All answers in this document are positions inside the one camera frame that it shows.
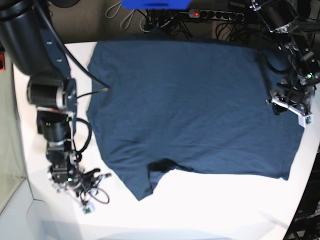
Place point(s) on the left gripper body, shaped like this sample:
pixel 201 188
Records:
pixel 297 103

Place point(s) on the black power strip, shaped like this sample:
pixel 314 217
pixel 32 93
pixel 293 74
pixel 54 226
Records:
pixel 216 15

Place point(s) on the red clamp at table edge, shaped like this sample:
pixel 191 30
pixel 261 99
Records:
pixel 2 62

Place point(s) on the dark blue t-shirt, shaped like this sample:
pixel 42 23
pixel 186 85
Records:
pixel 194 106

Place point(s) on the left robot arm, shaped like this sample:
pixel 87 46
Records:
pixel 280 18

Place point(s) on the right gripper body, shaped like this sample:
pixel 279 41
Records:
pixel 88 190

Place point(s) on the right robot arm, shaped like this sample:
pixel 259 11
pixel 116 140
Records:
pixel 28 36

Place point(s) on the blue box at top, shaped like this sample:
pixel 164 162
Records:
pixel 156 4

